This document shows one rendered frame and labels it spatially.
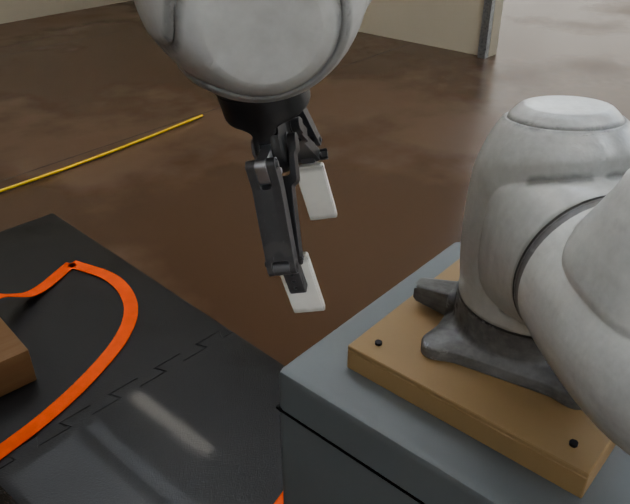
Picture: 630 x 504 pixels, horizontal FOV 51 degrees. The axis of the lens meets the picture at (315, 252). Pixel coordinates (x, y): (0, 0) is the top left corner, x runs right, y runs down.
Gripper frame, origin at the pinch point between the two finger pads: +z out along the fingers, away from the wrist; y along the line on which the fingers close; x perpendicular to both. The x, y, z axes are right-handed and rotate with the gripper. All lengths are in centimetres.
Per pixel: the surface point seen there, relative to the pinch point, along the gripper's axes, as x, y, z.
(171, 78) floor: 169, 341, 133
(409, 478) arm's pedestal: -6.6, -13.6, 19.9
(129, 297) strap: 99, 98, 97
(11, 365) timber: 111, 55, 77
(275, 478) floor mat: 37, 31, 97
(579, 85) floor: -90, 355, 193
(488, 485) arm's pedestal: -14.4, -16.0, 17.2
